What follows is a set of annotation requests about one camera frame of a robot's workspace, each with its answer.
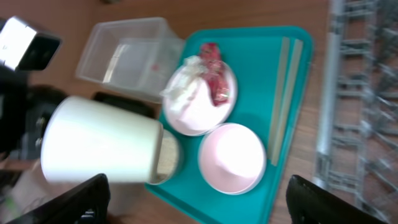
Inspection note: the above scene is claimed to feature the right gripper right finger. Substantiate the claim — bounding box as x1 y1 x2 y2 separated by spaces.
285 175 384 224

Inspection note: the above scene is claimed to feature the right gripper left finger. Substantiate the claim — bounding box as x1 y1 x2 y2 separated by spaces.
9 174 111 224

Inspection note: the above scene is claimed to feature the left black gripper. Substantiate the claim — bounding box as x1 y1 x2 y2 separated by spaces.
1 67 67 161

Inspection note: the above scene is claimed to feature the white cup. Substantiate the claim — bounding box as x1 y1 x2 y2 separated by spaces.
40 96 163 183

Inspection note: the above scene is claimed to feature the grey bowl of rice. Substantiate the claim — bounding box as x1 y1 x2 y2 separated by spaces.
149 129 182 185

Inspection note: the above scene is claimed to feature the white tissue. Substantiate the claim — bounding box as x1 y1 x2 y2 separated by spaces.
160 56 208 114

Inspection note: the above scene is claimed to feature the grey dishwasher rack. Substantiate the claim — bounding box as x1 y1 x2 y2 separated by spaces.
313 0 397 223

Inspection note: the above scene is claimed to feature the teal plastic tray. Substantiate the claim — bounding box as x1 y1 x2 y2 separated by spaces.
146 26 313 223

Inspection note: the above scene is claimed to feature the white bowl upside down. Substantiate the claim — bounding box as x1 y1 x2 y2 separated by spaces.
198 123 267 195

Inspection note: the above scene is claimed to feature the black tray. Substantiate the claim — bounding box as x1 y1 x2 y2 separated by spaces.
91 91 155 118

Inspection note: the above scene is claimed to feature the clear plastic bin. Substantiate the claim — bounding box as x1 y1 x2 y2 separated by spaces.
75 17 185 103

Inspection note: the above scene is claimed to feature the white round plate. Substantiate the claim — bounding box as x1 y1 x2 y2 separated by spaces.
162 64 238 136

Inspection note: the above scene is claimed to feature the right wooden chopstick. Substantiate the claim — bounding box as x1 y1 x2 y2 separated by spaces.
271 39 303 166

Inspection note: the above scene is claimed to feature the wooden chopstick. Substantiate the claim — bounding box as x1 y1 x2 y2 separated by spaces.
267 37 290 160
271 39 303 166

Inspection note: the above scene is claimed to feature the red snack wrapper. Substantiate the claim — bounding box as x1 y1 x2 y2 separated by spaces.
199 42 229 106

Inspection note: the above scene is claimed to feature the left wooden chopstick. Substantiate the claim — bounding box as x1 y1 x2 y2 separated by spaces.
267 37 290 160

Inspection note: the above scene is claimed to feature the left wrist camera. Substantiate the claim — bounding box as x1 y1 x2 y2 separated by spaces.
1 16 62 71

